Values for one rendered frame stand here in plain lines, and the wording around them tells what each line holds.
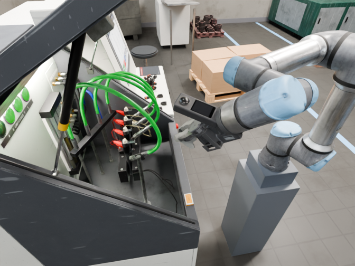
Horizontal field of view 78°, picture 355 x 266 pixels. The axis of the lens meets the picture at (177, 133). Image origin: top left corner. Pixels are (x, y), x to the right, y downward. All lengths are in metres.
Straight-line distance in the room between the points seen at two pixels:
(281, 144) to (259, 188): 0.28
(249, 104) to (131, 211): 0.47
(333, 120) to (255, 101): 0.55
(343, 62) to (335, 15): 5.54
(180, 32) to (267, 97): 4.72
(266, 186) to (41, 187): 0.99
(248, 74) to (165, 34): 4.53
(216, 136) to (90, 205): 0.39
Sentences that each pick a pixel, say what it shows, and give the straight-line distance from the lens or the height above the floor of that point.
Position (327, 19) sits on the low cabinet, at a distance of 6.29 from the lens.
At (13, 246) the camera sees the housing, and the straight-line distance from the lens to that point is 0.92.
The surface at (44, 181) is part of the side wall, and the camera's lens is 0.62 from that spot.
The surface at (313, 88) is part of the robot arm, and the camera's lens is 0.55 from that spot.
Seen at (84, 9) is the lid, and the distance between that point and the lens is 0.35.
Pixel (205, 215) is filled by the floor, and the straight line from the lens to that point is 2.00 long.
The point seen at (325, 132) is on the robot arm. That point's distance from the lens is 0.98.
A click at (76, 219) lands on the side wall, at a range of 0.75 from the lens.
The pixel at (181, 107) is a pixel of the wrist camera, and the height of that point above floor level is 1.46.
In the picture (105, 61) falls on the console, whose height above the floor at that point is 1.32.
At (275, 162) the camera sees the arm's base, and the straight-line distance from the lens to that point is 1.16.
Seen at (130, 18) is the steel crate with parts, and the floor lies 0.50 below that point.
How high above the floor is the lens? 1.75
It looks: 41 degrees down
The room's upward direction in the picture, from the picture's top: straight up
